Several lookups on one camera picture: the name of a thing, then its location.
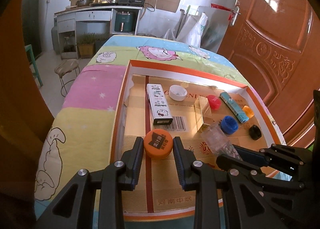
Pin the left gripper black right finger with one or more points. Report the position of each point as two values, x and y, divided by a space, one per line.
200 183

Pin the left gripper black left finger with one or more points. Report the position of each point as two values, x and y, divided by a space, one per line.
73 207

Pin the dark orange printed cap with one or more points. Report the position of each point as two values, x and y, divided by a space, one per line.
158 143

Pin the black bottle cap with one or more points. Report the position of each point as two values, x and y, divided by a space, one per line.
255 132

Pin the white hello kitty lighter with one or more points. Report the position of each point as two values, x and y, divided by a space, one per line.
160 111

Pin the blue bottle cap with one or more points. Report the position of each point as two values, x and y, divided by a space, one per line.
229 125

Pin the teal lighter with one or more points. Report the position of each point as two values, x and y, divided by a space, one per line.
234 107

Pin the light orange bottle cap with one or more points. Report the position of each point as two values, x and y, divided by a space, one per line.
248 111

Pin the gold mirrored box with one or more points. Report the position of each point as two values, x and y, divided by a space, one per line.
203 113

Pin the red bottle cap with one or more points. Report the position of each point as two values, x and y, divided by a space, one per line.
214 102

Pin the white bottle cap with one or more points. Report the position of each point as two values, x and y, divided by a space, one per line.
177 93

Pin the cartoon sheep tablecloth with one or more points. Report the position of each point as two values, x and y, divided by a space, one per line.
81 134

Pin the orange rimmed cardboard tray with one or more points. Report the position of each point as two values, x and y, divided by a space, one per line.
158 195

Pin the round cushioned stool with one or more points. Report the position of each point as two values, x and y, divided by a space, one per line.
66 67

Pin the green metal table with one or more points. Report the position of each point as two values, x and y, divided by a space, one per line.
35 71

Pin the brown wooden door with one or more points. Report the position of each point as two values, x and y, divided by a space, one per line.
274 44

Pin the grey kitchen counter cabinet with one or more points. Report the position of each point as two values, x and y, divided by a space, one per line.
74 23

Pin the white plastic sacks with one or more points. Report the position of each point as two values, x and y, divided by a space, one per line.
205 29

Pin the black gas stove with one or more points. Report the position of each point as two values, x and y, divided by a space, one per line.
132 3

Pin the dark green refrigerator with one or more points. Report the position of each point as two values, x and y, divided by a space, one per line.
30 25

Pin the brown left door frame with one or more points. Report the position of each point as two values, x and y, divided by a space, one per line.
25 122

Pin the silver door handle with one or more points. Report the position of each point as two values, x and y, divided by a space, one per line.
235 12

